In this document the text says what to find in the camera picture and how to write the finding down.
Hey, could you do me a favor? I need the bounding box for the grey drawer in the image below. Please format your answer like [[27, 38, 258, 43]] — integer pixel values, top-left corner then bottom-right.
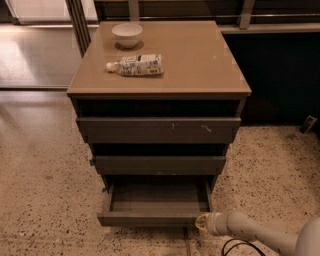
[[76, 117, 241, 144], [93, 156, 226, 175], [97, 175, 211, 228]]

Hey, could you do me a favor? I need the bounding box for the metal window railing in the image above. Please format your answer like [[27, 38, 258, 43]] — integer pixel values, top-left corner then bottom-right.
[[93, 0, 320, 29]]

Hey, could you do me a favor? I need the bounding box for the grey top drawer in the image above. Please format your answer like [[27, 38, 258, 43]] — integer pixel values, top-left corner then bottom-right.
[[76, 117, 241, 144]]

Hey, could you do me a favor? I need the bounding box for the grey bottom drawer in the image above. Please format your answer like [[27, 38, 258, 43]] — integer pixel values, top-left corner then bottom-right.
[[97, 175, 211, 228]]

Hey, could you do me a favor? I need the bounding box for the white ceramic bowl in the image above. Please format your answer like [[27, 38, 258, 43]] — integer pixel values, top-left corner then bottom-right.
[[112, 23, 143, 48]]

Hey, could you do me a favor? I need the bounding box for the plastic bottle with label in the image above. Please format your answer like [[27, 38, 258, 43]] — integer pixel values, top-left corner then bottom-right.
[[106, 54, 164, 77]]

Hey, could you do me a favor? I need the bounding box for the grey middle drawer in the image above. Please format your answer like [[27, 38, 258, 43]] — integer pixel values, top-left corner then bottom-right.
[[93, 156, 226, 175]]

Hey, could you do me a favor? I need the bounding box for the brown drawer cabinet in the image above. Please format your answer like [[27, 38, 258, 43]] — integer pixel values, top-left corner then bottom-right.
[[66, 20, 253, 194]]

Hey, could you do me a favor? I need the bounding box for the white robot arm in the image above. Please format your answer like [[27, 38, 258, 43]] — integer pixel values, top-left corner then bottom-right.
[[195, 211, 320, 256]]

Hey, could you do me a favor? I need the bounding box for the black cable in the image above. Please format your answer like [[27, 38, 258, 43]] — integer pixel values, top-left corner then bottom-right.
[[221, 237, 267, 256]]

